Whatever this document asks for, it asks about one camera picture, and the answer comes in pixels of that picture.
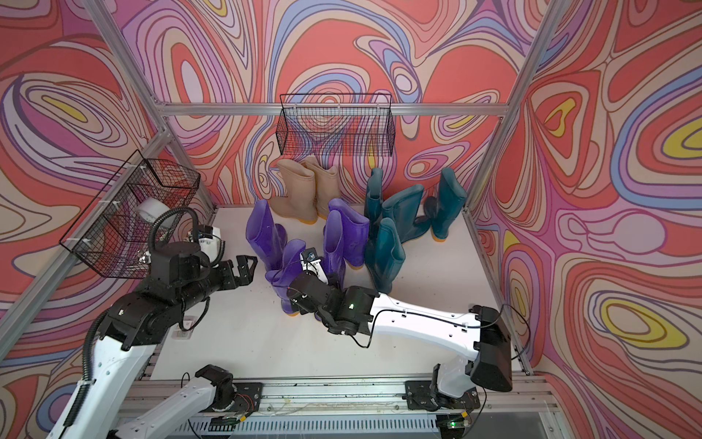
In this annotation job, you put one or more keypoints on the black wire basket back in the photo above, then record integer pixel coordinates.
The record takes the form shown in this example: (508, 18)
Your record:
(336, 125)

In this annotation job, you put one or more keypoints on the teal rain boot back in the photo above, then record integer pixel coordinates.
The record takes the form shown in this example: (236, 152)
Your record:
(373, 201)

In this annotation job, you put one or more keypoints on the purple rain boot back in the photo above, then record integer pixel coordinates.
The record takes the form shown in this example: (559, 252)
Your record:
(355, 228)

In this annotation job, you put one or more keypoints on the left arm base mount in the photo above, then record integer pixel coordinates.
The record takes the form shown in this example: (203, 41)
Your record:
(241, 395)

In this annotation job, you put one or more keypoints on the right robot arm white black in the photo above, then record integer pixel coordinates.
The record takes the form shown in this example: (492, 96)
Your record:
(480, 339)

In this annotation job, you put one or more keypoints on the purple rain boot front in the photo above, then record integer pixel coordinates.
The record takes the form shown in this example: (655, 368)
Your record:
(334, 263)

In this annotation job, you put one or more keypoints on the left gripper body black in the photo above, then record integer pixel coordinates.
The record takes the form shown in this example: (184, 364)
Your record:
(227, 278)

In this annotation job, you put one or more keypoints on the white tape roll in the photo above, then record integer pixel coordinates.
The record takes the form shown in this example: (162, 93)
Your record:
(151, 209)

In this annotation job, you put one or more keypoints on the beige rain boot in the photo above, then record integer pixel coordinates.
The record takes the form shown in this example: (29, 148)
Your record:
(300, 199)
(327, 184)

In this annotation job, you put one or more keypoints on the black wire basket left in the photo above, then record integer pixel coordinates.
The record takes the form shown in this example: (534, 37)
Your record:
(110, 237)

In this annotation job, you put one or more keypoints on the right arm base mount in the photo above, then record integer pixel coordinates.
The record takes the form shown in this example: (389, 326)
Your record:
(422, 395)

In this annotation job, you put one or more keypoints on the teal rain boot far right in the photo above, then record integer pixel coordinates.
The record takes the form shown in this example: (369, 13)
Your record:
(443, 208)

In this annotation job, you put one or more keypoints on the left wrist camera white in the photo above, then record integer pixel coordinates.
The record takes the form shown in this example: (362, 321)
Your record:
(210, 243)

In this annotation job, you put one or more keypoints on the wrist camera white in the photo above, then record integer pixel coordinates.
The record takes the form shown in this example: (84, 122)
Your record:
(311, 263)
(210, 243)

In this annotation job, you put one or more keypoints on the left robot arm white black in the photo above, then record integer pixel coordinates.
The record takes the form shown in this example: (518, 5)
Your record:
(124, 337)

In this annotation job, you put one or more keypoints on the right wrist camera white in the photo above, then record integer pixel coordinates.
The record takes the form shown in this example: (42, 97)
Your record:
(311, 263)

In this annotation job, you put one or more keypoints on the teal rain boot centre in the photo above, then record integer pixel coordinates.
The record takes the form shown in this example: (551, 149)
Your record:
(403, 208)

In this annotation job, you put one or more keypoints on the black wire basket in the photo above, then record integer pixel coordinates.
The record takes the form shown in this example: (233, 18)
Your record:
(110, 237)
(336, 125)

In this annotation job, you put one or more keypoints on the purple rain boot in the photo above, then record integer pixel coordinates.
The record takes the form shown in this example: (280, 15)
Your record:
(281, 278)
(266, 237)
(355, 228)
(334, 263)

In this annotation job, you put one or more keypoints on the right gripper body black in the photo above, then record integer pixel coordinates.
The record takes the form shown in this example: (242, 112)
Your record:
(299, 309)

